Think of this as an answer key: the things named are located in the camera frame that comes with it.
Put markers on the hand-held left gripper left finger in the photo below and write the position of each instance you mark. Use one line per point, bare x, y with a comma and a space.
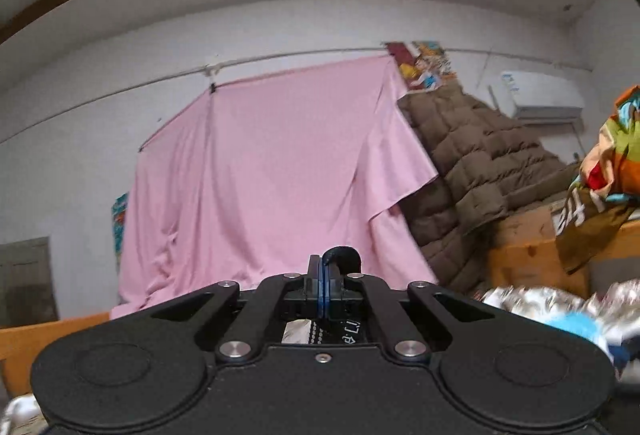
315, 285

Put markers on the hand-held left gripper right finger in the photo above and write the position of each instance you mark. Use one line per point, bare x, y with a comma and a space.
332, 290

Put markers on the black sock with white print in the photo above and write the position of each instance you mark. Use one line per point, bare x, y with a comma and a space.
345, 255

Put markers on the pink bed sheet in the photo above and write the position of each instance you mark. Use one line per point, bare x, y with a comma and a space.
275, 165

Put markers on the brown quilted coat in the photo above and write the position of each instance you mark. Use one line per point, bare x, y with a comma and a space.
475, 155

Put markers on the floral satin bedspread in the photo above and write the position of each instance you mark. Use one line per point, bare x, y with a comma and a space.
540, 300

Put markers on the light blue fluffy cloth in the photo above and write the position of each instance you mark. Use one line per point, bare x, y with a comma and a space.
575, 327

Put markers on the grey door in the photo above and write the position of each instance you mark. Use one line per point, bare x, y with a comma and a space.
25, 280

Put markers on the white air conditioner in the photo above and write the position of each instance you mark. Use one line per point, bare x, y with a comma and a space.
545, 92

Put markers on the wooden bed board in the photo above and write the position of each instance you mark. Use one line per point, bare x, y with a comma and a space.
30, 345

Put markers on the narrow colourful wall poster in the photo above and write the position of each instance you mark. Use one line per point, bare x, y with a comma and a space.
120, 225

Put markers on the white wall rail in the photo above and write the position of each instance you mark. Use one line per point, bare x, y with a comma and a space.
280, 58

